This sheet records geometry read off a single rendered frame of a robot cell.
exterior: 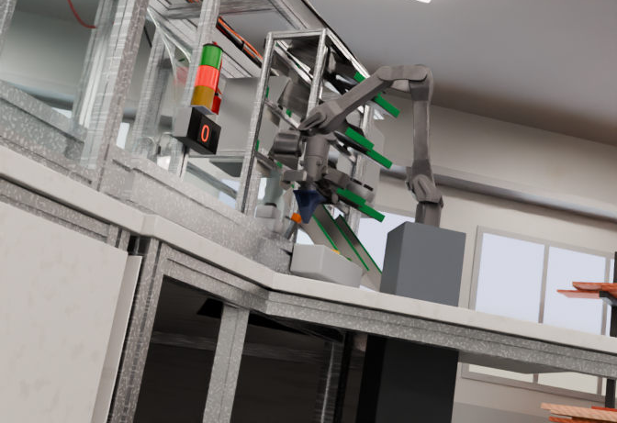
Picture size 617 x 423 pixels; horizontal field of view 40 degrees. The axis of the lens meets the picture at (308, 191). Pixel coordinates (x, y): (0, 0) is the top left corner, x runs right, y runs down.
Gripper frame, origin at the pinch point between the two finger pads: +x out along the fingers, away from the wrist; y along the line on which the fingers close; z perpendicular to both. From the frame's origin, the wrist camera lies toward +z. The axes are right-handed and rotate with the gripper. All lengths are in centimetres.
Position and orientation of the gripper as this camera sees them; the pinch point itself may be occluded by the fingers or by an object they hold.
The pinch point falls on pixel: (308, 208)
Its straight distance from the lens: 194.5
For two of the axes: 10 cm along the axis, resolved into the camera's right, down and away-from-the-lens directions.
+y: 4.3, 3.0, 8.5
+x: -1.5, 9.5, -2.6
